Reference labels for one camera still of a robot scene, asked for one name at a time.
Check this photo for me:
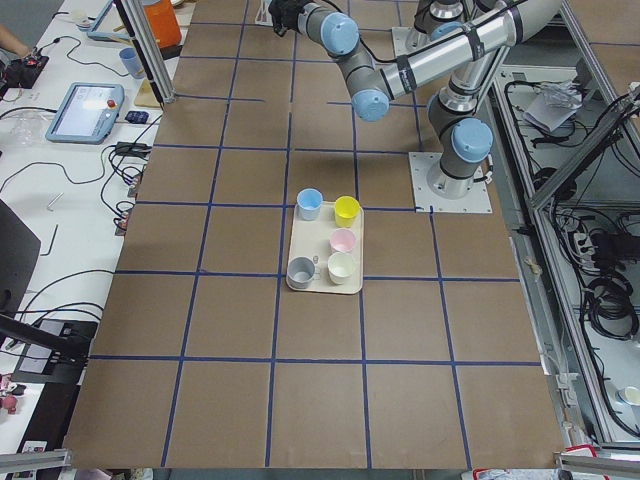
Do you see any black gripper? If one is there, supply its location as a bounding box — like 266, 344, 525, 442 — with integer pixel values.
268, 0, 305, 36

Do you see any aluminium frame post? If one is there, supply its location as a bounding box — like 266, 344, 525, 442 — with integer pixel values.
115, 0, 175, 106

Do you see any small blue mug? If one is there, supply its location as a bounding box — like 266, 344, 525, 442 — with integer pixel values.
119, 47, 144, 79

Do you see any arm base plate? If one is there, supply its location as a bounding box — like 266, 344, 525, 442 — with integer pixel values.
409, 152, 492, 214
392, 22, 460, 71

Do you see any pale green plastic cup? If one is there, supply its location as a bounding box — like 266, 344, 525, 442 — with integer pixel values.
327, 252, 356, 285

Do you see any cream plastic tray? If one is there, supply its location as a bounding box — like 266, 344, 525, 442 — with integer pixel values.
286, 201, 364, 295

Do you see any yellow plastic cup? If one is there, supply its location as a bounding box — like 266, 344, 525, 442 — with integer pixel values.
334, 196, 361, 228

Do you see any grey plastic cup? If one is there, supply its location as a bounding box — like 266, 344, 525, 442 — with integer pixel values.
286, 256, 316, 290

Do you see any blue teach pendant tablet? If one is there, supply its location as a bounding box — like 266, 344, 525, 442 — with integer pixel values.
45, 82, 125, 144

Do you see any blue plastic cup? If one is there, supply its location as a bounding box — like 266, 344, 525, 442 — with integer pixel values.
296, 188, 324, 221

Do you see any pink plastic cup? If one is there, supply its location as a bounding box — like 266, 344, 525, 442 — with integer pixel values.
329, 228, 357, 253

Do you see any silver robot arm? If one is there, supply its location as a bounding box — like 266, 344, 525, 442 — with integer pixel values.
413, 0, 471, 39
268, 1, 561, 199

